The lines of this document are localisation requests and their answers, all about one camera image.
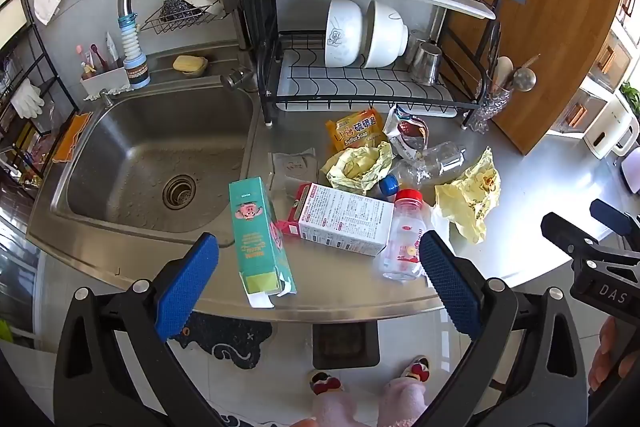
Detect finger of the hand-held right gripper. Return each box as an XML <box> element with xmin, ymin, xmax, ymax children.
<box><xmin>541</xmin><ymin>212</ymin><xmax>626</xmax><ymax>260</ymax></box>
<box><xmin>590</xmin><ymin>199</ymin><xmax>638</xmax><ymax>239</ymax></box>

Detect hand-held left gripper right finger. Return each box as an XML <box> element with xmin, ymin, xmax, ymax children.
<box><xmin>417</xmin><ymin>229</ymin><xmax>588</xmax><ymax>427</ymax></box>

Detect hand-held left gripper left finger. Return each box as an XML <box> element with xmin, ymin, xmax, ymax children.
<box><xmin>52</xmin><ymin>232</ymin><xmax>221</xmax><ymax>427</ymax></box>

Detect small red cap bottle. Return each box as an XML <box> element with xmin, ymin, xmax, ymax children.
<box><xmin>382</xmin><ymin>188</ymin><xmax>436</xmax><ymax>283</ymax></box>

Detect yellow plastic bag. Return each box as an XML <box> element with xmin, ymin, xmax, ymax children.
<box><xmin>320</xmin><ymin>141</ymin><xmax>395</xmax><ymax>195</ymax></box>
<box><xmin>434</xmin><ymin>147</ymin><xmax>502</xmax><ymax>244</ymax></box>

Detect green carton box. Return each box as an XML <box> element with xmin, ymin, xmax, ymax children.
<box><xmin>228</xmin><ymin>177</ymin><xmax>297</xmax><ymax>309</ymax></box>

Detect white red carton box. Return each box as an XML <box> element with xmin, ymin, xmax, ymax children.
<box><xmin>275</xmin><ymin>182</ymin><xmax>396</xmax><ymax>258</ymax></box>

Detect person's right hand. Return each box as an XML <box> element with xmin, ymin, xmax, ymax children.
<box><xmin>588</xmin><ymin>316</ymin><xmax>635</xmax><ymax>394</ymax></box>

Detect black cat shaped floor mat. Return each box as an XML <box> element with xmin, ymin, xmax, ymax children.
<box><xmin>167</xmin><ymin>311</ymin><xmax>273</xmax><ymax>370</ymax></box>

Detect red bow slipper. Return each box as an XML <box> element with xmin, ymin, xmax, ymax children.
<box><xmin>307</xmin><ymin>369</ymin><xmax>346</xmax><ymax>395</ymax></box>
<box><xmin>400</xmin><ymin>355</ymin><xmax>432</xmax><ymax>383</ymax></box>

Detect cream kitchen appliance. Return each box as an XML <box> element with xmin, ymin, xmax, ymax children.
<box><xmin>582</xmin><ymin>92</ymin><xmax>640</xmax><ymax>160</ymax></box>

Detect green plant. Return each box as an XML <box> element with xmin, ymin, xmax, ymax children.
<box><xmin>620</xmin><ymin>82</ymin><xmax>640</xmax><ymax>118</ymax></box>

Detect pink fleece pants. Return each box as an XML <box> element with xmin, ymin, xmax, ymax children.
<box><xmin>312</xmin><ymin>377</ymin><xmax>431</xmax><ymax>427</ymax></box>

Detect crushed clear plastic bottle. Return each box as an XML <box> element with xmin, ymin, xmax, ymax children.
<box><xmin>377</xmin><ymin>141</ymin><xmax>468</xmax><ymax>198</ymax></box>

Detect stainless steel sink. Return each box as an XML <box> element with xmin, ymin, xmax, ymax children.
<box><xmin>25</xmin><ymin>52</ymin><xmax>266</xmax><ymax>273</ymax></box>

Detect glass utensil holder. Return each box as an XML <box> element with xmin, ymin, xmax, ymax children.
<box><xmin>467</xmin><ymin>87</ymin><xmax>513</xmax><ymax>135</ymax></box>

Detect brown white food packet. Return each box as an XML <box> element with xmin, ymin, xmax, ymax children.
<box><xmin>387</xmin><ymin>104</ymin><xmax>432</xmax><ymax>162</ymax></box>

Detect clear plastic wrapper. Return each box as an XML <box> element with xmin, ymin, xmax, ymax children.
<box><xmin>270</xmin><ymin>148</ymin><xmax>319</xmax><ymax>192</ymax></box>

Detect steel ladle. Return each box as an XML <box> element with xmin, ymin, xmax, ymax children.
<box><xmin>509</xmin><ymin>67</ymin><xmax>537</xmax><ymax>94</ymax></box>

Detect wooden spoon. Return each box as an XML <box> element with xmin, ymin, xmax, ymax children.
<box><xmin>492</xmin><ymin>56</ymin><xmax>514</xmax><ymax>94</ymax></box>

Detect orange soap packet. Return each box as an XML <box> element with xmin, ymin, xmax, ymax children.
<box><xmin>325</xmin><ymin>107</ymin><xmax>385</xmax><ymax>152</ymax></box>

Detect orange cloth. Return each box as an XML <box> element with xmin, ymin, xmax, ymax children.
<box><xmin>50</xmin><ymin>112</ymin><xmax>93</xmax><ymax>164</ymax></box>

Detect bamboo cutting board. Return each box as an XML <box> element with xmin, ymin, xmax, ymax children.
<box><xmin>440</xmin><ymin>0</ymin><xmax>626</xmax><ymax>156</ymax></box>

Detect white toothbrush holder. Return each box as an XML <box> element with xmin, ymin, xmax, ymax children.
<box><xmin>80</xmin><ymin>66</ymin><xmax>132</xmax><ymax>100</ymax></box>

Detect stainless steel cup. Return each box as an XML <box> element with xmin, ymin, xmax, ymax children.
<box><xmin>410</xmin><ymin>42</ymin><xmax>443</xmax><ymax>86</ymax></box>

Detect yellow soap bar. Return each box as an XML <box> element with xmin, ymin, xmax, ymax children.
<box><xmin>172</xmin><ymin>54</ymin><xmax>209</xmax><ymax>76</ymax></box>

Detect blue white faucet extension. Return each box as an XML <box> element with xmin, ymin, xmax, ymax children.
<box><xmin>117</xmin><ymin>14</ymin><xmax>152</xmax><ymax>88</ymax></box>

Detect white gloves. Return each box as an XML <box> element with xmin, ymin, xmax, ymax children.
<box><xmin>11</xmin><ymin>79</ymin><xmax>46</xmax><ymax>118</ymax></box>

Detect plain white bowl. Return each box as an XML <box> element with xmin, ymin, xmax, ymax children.
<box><xmin>362</xmin><ymin>0</ymin><xmax>410</xmax><ymax>68</ymax></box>

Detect black metal shelf rack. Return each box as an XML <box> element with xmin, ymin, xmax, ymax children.
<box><xmin>0</xmin><ymin>0</ymin><xmax>81</xmax><ymax>188</ymax></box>

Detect white bowl with grey print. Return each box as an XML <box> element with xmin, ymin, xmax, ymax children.
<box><xmin>325</xmin><ymin>0</ymin><xmax>364</xmax><ymax>68</ymax></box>

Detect steel wool scrubber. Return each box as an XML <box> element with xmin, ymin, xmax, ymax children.
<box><xmin>160</xmin><ymin>0</ymin><xmax>193</xmax><ymax>24</ymax></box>

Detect black wire sponge basket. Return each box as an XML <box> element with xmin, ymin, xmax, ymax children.
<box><xmin>139</xmin><ymin>0</ymin><xmax>238</xmax><ymax>32</ymax></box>

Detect black wire dish rack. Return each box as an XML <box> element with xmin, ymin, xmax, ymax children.
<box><xmin>235</xmin><ymin>0</ymin><xmax>528</xmax><ymax>130</ymax></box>

